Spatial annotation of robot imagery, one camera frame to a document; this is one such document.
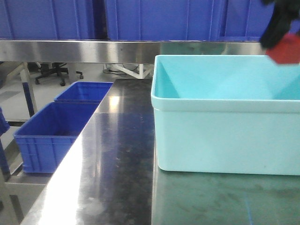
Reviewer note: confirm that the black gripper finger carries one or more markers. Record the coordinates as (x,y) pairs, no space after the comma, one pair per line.
(284,13)

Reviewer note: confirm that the red cube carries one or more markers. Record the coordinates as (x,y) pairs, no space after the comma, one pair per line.
(287,50)

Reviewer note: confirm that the right blue shelf crate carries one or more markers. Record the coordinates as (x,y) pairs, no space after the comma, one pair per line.
(244,20)

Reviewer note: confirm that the blue shelf crate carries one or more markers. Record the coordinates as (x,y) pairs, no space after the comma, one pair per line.
(46,19)
(163,20)
(244,20)

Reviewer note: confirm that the middle blue shelf crate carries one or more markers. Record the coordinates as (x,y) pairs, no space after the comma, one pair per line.
(163,20)

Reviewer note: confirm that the left blue shelf crate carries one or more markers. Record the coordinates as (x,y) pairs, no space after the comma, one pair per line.
(46,19)

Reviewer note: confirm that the light cyan plastic bin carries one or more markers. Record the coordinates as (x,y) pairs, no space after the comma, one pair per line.
(226,114)

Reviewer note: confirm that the far blue floor crate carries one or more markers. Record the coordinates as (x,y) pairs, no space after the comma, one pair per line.
(84,92)

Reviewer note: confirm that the blue floor crate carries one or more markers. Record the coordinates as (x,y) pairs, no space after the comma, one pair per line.
(84,92)
(47,136)

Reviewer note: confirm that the black office chair base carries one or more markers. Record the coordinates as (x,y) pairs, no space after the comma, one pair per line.
(58,68)

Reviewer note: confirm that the near blue floor crate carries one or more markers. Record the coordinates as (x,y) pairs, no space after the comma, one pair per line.
(47,136)

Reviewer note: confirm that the white metal frame bracket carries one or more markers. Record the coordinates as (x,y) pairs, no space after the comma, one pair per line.
(138,71)

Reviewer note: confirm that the stainless steel shelf rail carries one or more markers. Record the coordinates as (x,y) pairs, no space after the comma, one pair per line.
(130,52)

